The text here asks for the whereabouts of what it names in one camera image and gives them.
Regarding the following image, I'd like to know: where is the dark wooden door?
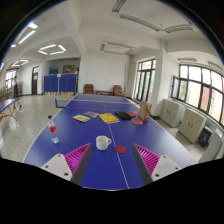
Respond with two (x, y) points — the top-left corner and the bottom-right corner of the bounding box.
(32, 66), (39, 95)

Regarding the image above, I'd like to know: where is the far beige cabinet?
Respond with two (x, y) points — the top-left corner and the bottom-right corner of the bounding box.
(160, 99), (185, 127)

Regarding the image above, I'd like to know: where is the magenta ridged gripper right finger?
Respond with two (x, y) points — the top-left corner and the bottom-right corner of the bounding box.
(132, 144), (181, 185)

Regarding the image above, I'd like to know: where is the red table tennis paddle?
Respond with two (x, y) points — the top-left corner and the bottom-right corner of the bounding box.
(131, 118), (143, 125)

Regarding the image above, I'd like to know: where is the black paddle case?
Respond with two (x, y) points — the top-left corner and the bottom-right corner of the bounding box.
(115, 112), (132, 120)

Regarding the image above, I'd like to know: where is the brown armchair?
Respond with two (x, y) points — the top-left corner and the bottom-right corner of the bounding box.
(83, 84), (94, 94)
(113, 85), (125, 97)

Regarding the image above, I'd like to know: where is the yellow book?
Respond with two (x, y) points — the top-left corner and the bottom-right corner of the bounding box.
(99, 113), (119, 124)

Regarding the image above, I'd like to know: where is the colourful small booklet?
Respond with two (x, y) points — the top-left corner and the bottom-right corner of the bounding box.
(72, 114), (91, 123)

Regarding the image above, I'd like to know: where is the grey pink booklet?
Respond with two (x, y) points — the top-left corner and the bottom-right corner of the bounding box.
(83, 111), (99, 118)

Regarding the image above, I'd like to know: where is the person in dark clothes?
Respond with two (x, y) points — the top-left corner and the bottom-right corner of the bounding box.
(13, 76), (22, 109)

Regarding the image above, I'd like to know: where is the black waste bin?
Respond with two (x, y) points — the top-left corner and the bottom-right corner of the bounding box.
(198, 126), (212, 147)

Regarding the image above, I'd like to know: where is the brown paper bag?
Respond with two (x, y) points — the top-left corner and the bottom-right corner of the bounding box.
(139, 101), (151, 121)

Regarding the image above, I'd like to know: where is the red round coaster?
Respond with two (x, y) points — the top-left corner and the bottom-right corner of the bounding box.
(115, 145), (126, 154)

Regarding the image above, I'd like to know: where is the low wooden coffee table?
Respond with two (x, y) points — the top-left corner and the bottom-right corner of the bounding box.
(96, 90), (113, 96)

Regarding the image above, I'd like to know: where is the red paddle near case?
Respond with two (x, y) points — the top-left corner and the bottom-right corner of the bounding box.
(127, 112), (136, 118)

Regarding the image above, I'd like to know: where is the beige cabinet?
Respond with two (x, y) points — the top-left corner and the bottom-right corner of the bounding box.
(179, 109), (206, 143)
(160, 99), (185, 127)

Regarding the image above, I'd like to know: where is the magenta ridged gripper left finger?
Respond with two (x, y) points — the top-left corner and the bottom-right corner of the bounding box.
(42, 143), (92, 185)

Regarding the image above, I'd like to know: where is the near beige cabinet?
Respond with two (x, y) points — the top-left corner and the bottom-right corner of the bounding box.
(179, 109), (206, 143)

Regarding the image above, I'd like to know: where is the right brown armchair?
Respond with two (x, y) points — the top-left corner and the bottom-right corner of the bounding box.
(113, 85), (125, 97)

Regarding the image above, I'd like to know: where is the blue partition barrier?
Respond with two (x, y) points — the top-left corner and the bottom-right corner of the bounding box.
(44, 73), (77, 92)

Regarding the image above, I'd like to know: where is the white ceramic mug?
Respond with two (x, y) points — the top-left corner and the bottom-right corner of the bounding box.
(96, 136), (112, 150)

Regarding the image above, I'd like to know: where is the plastic bottle red label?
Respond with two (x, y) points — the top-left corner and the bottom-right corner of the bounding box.
(48, 120), (59, 144)

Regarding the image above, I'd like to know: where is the left brown armchair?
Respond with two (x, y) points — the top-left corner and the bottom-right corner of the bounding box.
(83, 84), (94, 94)

